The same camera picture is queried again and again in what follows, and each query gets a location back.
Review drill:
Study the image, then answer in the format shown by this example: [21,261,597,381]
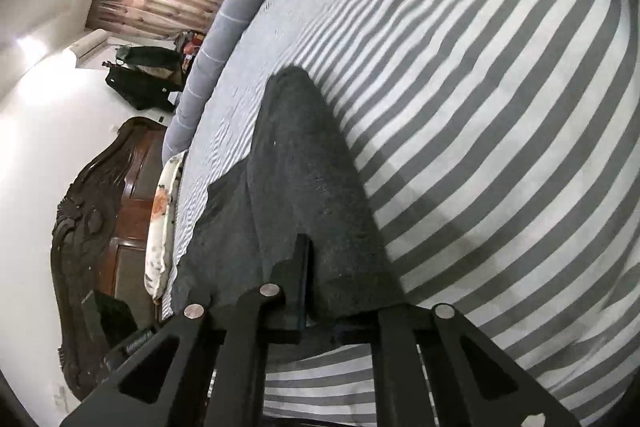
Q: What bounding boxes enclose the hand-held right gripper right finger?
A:
[335,302,583,427]

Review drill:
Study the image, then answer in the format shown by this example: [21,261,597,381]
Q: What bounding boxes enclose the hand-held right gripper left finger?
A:
[60,234,313,427]

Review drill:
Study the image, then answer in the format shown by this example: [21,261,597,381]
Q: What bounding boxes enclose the dark grey denim pants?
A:
[172,67,406,333]

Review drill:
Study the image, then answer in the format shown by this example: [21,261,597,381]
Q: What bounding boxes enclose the carved dark wooden headboard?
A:
[50,117,168,400]

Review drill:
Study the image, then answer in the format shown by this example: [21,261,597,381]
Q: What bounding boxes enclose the floral pillow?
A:
[145,149,188,300]

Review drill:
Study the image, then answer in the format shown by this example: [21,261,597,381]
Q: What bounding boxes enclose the black hanging jacket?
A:
[105,62,183,111]

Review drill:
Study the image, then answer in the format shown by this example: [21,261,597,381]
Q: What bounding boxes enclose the grey white striped bed sheet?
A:
[165,0,640,427]

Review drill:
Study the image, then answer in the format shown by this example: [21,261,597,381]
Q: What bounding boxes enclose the cluttered dark nightstand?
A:
[174,32,208,72]

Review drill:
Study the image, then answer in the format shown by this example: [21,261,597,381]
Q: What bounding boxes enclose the rolled grey checked duvet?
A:
[162,0,333,152]

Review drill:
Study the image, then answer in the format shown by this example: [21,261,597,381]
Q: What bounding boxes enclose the green hanging jacket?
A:
[115,46,181,70]

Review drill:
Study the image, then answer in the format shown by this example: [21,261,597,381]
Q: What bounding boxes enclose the white air conditioner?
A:
[67,29,108,68]

